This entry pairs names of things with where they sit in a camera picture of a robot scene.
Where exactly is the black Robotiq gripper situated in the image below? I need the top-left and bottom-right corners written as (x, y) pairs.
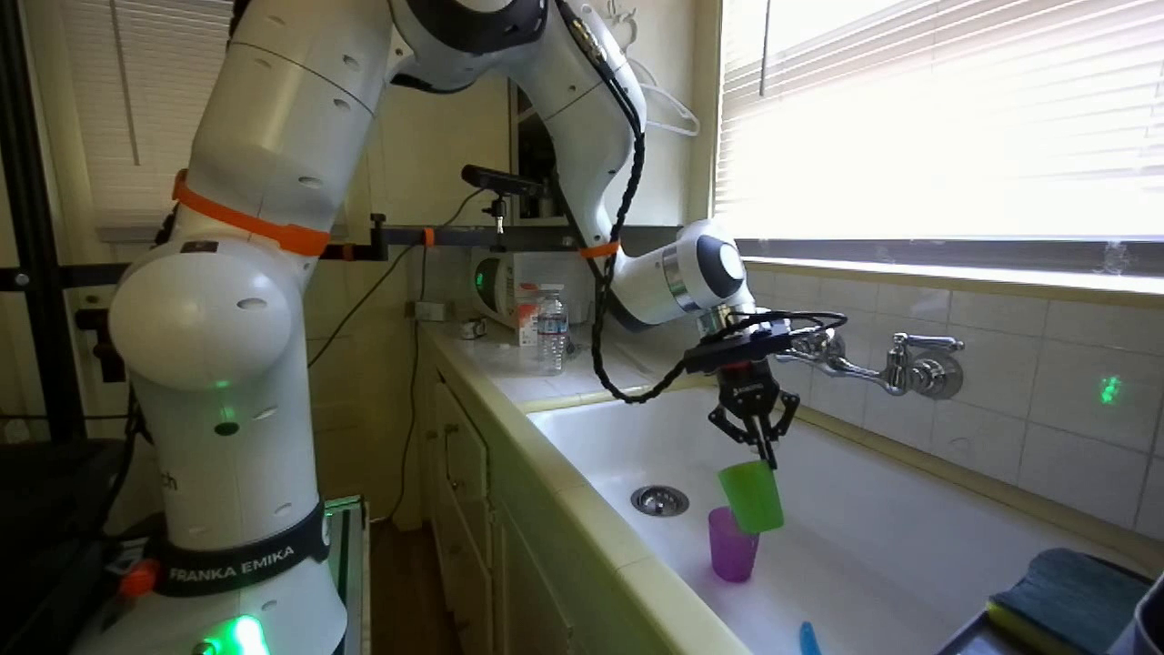
top-left (679, 316), bottom-right (803, 472)

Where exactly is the green plastic cup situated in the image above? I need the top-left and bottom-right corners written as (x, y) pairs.
top-left (716, 457), bottom-right (790, 539)

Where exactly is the purple plastic cup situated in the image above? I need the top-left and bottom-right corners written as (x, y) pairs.
top-left (707, 505), bottom-right (763, 587)

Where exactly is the clear water bottle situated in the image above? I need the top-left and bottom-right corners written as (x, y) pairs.
top-left (533, 282), bottom-right (571, 374)

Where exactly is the metal sink drain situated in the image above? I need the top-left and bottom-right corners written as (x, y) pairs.
top-left (630, 483), bottom-right (696, 521)

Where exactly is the white sink basin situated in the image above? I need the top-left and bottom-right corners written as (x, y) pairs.
top-left (525, 385), bottom-right (1164, 655)

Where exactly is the yellow kitchen counter cabinet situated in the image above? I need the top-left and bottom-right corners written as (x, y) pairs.
top-left (415, 325), bottom-right (751, 655)

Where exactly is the horizontal metal rod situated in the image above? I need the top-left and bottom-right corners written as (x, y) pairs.
top-left (324, 214), bottom-right (600, 263)

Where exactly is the dark blue cloth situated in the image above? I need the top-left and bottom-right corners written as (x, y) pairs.
top-left (982, 547), bottom-right (1158, 655)

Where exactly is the white window blind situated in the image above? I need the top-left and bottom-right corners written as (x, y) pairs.
top-left (711, 0), bottom-right (1164, 248)
top-left (107, 0), bottom-right (249, 235)

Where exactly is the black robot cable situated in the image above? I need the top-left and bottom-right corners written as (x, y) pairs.
top-left (587, 46), bottom-right (850, 410)

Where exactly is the chrome wall faucet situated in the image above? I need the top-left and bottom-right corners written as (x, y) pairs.
top-left (787, 316), bottom-right (972, 405)

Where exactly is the white wire hanger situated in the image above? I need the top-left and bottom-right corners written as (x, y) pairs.
top-left (600, 0), bottom-right (704, 138)

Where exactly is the black camera on stand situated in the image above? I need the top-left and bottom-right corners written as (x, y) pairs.
top-left (459, 165), bottom-right (547, 226)

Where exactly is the black metal frame pole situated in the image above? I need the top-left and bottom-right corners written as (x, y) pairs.
top-left (0, 0), bottom-right (91, 449)

